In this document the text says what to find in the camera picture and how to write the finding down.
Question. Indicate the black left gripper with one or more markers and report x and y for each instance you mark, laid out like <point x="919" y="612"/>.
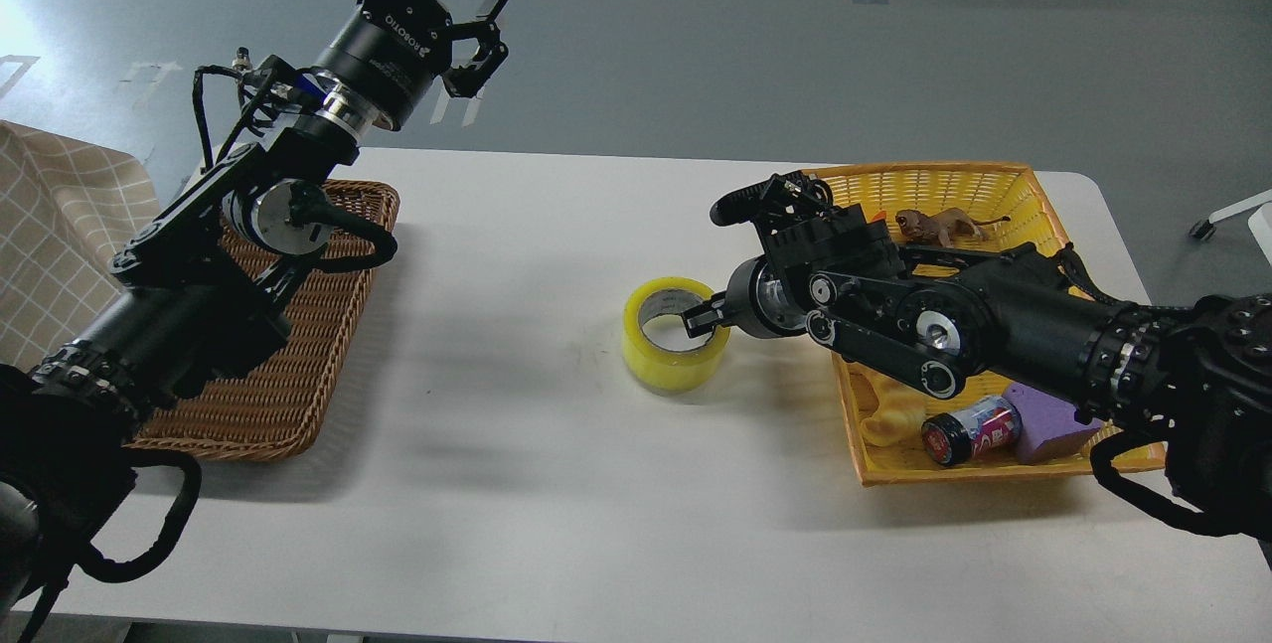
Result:
<point x="390" y="51"/>

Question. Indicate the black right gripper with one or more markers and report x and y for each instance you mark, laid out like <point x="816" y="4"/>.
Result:
<point x="754" y="301"/>

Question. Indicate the yellow tape roll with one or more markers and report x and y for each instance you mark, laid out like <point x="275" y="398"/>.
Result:
<point x="656" y="347"/>

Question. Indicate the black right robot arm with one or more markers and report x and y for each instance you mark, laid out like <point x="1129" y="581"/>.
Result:
<point x="1188" y="388"/>

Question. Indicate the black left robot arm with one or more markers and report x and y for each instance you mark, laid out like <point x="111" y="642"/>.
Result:
<point x="205" y="285"/>

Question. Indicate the yellow toy croissant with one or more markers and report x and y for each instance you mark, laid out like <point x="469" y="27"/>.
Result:
<point x="899" y="412"/>

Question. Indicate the yellow plastic basket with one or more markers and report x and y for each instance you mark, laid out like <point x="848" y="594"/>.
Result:
<point x="1050" y="209"/>

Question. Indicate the brown toy lion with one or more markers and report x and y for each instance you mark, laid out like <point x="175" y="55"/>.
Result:
<point x="940" y="229"/>

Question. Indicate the red black can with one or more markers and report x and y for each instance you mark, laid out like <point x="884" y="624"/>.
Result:
<point x="957" y="437"/>

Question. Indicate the purple foam block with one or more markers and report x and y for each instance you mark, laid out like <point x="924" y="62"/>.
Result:
<point x="1049" y="428"/>

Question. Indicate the beige checkered cloth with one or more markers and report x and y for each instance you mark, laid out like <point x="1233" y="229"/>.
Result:
<point x="67" y="208"/>

